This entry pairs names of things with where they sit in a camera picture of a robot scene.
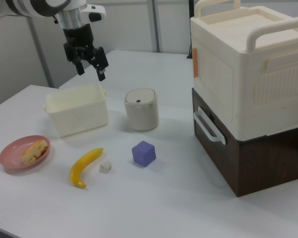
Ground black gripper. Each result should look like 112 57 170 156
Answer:
63 23 109 82

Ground toy bread slice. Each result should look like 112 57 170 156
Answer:
21 139 49 164

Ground cream plastic open bin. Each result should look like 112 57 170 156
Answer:
44 82 109 138

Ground beige lidded trash can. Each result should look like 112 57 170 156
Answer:
124 88 159 131

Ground yellow toy banana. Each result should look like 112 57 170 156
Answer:
69 148 104 188

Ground white toy garlic bulb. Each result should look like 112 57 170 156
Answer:
99 160 113 174

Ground purple foam cube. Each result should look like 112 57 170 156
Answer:
131 140 156 168

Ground orange latch strip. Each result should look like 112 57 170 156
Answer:
192 49 199 78

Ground pink round plate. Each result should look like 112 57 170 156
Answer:
0 135 52 170

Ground cream plastic storage box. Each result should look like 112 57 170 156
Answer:
190 0 298 136

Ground white oven appliance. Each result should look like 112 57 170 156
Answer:
191 88 298 198

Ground grey partition frame post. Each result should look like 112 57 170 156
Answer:
152 0 162 53
26 16 56 89

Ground black stand with cable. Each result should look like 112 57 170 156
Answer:
187 0 196 60

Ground white drawer handle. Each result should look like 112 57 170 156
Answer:
193 106 226 144

